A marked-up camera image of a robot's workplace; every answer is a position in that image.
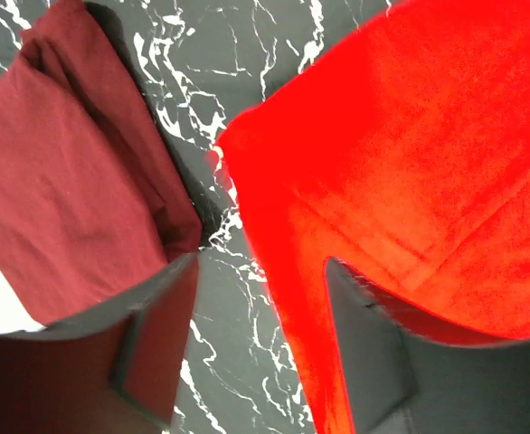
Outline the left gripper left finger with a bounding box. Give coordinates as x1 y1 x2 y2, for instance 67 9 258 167
0 253 199 433

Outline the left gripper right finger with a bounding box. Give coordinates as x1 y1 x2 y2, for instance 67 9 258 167
326 259 530 433

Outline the bright red t-shirt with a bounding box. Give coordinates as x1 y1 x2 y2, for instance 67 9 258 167
217 1 530 433

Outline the folded maroon t-shirt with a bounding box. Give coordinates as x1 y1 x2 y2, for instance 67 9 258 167
0 1 202 325

